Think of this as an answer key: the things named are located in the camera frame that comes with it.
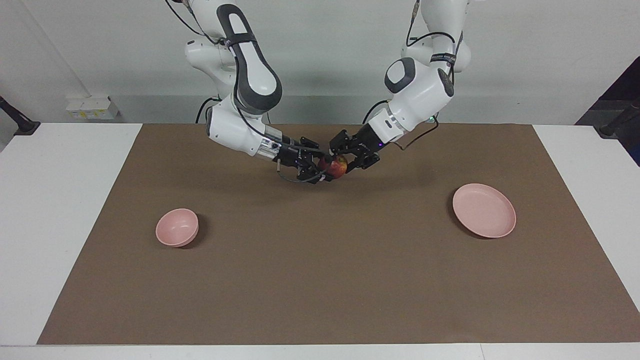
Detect red apple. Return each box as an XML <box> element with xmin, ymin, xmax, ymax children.
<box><xmin>318</xmin><ymin>154</ymin><xmax>349</xmax><ymax>179</ymax></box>

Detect pink plate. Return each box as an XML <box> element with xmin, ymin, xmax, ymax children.
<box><xmin>452</xmin><ymin>183</ymin><xmax>517</xmax><ymax>239</ymax></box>

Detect pink bowl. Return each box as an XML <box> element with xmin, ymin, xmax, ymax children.
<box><xmin>155</xmin><ymin>208</ymin><xmax>200</xmax><ymax>248</ymax></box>

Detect brown table mat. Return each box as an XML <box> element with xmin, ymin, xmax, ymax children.
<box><xmin>36</xmin><ymin>123</ymin><xmax>640</xmax><ymax>346</ymax></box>

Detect white power strip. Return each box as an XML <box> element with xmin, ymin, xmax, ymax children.
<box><xmin>66</xmin><ymin>96</ymin><xmax>120</xmax><ymax>121</ymax></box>

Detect black clamp stand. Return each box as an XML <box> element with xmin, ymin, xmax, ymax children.
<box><xmin>599</xmin><ymin>99</ymin><xmax>640</xmax><ymax>139</ymax></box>
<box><xmin>0</xmin><ymin>96</ymin><xmax>41</xmax><ymax>136</ymax></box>

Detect dark furniture panel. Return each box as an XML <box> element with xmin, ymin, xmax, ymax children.
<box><xmin>575</xmin><ymin>56</ymin><xmax>640</xmax><ymax>167</ymax></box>

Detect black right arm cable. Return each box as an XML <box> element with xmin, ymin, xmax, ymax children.
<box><xmin>166</xmin><ymin>0</ymin><xmax>327</xmax><ymax>184</ymax></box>

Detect black left base cables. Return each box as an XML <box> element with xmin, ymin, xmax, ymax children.
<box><xmin>362</xmin><ymin>99</ymin><xmax>391</xmax><ymax>125</ymax></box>

